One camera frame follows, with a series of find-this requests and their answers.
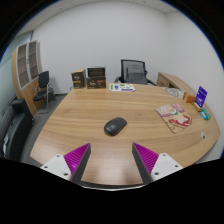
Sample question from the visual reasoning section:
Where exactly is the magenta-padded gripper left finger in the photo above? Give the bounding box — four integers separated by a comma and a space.
40, 142, 92, 185

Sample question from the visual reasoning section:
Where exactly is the black computer mouse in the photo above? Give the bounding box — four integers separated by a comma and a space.
103, 116, 128, 137

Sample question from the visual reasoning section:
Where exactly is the black mesh office chair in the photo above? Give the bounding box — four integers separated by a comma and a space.
114, 59, 157, 86

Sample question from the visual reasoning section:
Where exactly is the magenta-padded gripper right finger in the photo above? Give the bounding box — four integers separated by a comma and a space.
131, 142, 184, 185

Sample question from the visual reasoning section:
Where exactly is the white green purple printed sheet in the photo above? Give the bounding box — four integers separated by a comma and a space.
108, 83, 136, 93

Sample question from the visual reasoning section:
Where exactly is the grey backpack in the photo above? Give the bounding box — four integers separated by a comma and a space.
125, 63, 149, 85

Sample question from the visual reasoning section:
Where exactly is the purple card package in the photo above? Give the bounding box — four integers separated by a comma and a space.
194, 85, 208, 108

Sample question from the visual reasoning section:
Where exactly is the large brown open carton box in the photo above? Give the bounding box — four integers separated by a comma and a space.
86, 65, 107, 90

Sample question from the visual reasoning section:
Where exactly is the black visitor chair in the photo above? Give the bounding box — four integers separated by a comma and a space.
32, 70, 56, 115

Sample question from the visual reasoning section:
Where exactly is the wooden shelf unit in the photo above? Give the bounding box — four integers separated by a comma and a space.
11, 39, 44, 116

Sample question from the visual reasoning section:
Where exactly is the small tan flat box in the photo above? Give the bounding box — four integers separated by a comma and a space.
192, 101, 203, 113

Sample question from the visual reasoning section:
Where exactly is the green and blue small box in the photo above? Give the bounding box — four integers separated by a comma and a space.
199, 108, 212, 121

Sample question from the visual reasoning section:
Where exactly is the wooden side desk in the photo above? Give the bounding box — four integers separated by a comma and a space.
156, 71, 198, 98

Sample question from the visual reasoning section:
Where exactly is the black leather armchair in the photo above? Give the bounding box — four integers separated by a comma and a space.
0, 98, 35, 162

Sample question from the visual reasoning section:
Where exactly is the small brown carton box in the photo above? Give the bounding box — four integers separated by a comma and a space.
70, 69, 87, 90

